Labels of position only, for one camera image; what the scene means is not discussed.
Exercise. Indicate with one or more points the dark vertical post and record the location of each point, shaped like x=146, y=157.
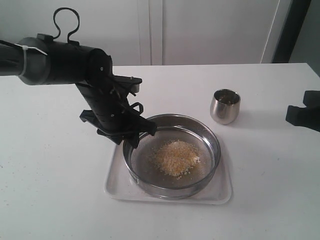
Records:
x=291, y=29

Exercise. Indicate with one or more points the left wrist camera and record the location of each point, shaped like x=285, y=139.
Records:
x=128, y=84

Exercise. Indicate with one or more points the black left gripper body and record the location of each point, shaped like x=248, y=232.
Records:
x=110, y=111

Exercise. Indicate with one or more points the round steel mesh sieve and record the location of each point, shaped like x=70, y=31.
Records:
x=174, y=127

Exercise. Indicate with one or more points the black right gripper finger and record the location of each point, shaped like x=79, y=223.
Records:
x=307, y=117
x=311, y=98

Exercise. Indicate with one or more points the white rectangular plastic tray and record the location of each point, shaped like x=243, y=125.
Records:
x=119, y=184

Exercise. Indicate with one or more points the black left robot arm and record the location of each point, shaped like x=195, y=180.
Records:
x=41, y=60

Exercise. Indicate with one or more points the yellow white grain pile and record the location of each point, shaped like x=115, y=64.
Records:
x=175, y=158

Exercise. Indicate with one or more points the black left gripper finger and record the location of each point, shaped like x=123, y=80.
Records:
x=132, y=140
x=148, y=126

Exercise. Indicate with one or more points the stainless steel cup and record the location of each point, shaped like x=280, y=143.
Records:
x=225, y=106

